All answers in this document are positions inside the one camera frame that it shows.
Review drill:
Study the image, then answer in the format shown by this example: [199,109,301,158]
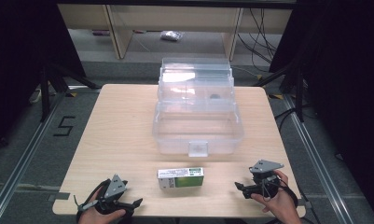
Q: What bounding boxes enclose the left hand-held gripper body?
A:
[74,174,133,216]

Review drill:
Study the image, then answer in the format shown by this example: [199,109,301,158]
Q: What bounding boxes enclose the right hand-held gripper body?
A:
[248,159,285,200]

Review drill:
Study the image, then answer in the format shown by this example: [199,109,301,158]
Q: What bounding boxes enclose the green and white carton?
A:
[157,166,205,190]

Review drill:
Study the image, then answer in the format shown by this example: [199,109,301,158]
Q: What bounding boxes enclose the clear plastic storage box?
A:
[152,57,245,158]

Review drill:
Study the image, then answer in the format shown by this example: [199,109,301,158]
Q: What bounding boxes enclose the person's left hand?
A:
[77,186,127,224]

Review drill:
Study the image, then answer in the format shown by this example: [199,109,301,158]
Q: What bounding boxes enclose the person's right hand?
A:
[250,169,302,224]

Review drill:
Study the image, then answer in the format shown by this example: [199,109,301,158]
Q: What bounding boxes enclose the black metal stand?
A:
[39,61,101,123]
[253,61,308,123]

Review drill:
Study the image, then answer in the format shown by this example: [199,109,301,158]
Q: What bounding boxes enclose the dark curtain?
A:
[268,0,374,223]
[0,0,87,157]

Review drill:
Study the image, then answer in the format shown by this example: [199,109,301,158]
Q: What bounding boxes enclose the white power strip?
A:
[28,88,43,105]

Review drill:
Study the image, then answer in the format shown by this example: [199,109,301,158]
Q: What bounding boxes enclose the clear plastic bag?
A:
[159,30,185,42]

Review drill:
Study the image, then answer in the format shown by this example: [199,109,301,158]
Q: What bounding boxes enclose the wooden shelf unit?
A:
[57,3,293,60]

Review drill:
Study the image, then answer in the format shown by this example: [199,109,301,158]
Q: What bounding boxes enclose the black wrist strap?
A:
[76,178,112,223]
[277,177,299,209]

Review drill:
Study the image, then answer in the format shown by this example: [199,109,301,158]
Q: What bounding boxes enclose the black floor cable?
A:
[273,106,298,133]

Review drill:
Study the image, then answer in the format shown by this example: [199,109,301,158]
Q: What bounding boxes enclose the metal floor rail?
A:
[282,93,354,224]
[0,90,68,224]

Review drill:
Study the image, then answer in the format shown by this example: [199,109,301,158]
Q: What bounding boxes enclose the black cables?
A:
[237,7,279,65]

